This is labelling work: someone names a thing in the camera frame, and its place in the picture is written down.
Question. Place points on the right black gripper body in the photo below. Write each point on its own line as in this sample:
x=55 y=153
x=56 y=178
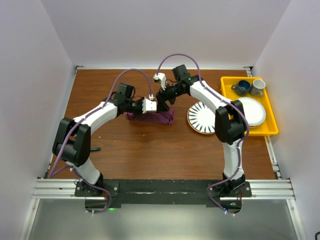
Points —
x=171 y=93

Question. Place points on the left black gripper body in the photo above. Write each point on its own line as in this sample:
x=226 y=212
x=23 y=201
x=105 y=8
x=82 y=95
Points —
x=135 y=107

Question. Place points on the purple cloth napkin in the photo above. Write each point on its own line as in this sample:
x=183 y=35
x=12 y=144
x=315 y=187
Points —
x=165 y=117

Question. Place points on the gold spoon green handle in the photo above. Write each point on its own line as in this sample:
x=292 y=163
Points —
x=95 y=149

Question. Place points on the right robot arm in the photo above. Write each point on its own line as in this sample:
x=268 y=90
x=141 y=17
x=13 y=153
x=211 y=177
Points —
x=230 y=125

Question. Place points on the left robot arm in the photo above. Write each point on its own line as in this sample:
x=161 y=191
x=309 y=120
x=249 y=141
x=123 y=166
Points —
x=72 y=143

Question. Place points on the blue striped white plate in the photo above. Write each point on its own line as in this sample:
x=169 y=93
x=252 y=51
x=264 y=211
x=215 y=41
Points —
x=201 y=119

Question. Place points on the blue grey bowl cup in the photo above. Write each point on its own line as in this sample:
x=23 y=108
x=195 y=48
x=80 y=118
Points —
x=241 y=88

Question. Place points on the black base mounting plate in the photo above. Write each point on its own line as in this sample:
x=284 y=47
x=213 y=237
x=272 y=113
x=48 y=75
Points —
x=163 y=192

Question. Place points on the white grey mug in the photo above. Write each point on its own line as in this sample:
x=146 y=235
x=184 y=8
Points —
x=257 y=88

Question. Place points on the white plate in tray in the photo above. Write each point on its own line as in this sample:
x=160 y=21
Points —
x=254 y=111

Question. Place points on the yellow plastic tray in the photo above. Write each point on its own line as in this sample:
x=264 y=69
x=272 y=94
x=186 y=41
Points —
x=269 y=126

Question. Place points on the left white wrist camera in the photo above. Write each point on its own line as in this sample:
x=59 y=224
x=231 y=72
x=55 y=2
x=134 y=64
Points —
x=149 y=105

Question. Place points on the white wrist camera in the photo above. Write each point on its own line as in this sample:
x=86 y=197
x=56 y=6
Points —
x=149 y=105
x=161 y=79

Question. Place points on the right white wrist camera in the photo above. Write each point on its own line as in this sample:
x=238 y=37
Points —
x=161 y=79

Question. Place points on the aluminium frame rail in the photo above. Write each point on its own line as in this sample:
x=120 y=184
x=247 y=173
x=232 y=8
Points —
x=135 y=150

